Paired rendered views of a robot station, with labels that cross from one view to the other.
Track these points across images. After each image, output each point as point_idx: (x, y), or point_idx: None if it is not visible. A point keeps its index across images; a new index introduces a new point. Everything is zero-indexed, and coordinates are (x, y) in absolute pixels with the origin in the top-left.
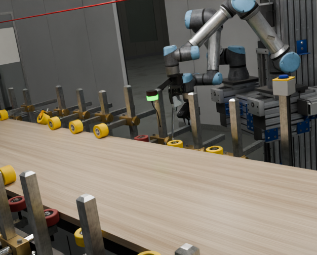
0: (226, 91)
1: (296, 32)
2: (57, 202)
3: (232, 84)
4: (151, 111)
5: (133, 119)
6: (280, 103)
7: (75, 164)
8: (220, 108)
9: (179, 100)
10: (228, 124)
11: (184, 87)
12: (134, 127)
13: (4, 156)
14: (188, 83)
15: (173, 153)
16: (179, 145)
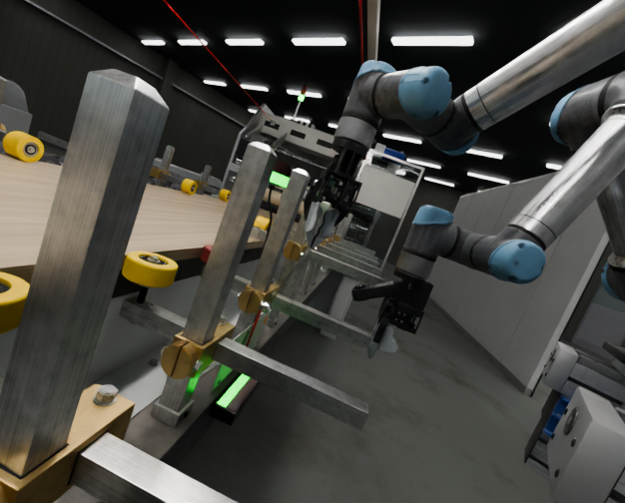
0: (590, 368)
1: None
2: None
3: (623, 357)
4: (357, 270)
5: (288, 244)
6: None
7: None
8: (548, 405)
9: (315, 217)
10: (534, 460)
11: (347, 189)
12: (287, 262)
13: (163, 196)
14: (420, 227)
15: (41, 239)
16: (131, 264)
